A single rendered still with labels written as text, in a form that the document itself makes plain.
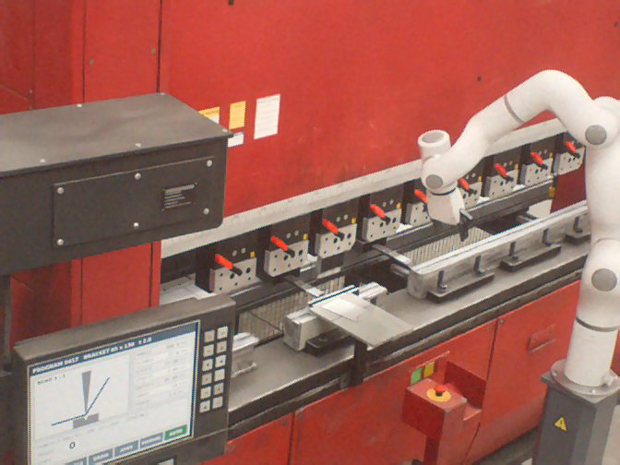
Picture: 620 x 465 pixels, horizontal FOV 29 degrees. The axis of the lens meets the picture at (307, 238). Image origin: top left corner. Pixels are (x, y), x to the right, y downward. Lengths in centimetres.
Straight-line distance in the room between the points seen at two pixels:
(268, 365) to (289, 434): 21
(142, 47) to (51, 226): 60
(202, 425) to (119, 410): 21
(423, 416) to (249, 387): 57
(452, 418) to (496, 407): 82
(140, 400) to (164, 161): 47
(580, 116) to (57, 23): 133
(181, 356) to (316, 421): 137
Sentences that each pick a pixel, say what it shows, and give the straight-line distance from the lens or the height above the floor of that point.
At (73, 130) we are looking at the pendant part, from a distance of 220.
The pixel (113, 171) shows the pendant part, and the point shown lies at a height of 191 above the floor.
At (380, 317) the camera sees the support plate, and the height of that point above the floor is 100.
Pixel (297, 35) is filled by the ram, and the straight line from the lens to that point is 318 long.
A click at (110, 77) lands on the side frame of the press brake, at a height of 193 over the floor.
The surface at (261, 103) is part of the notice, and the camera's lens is 315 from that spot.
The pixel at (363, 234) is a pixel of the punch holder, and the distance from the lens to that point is 367.
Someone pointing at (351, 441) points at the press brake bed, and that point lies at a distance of 387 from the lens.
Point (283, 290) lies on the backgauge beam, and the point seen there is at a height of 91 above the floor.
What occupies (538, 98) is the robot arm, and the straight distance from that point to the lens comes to 318.
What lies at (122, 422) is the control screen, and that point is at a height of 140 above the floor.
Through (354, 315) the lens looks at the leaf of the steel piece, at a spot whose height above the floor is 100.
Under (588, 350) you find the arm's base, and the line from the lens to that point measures 340.
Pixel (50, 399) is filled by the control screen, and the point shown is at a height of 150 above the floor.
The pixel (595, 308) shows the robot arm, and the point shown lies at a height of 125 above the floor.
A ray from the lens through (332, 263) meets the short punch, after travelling 364.
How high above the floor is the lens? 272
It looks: 25 degrees down
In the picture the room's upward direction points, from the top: 6 degrees clockwise
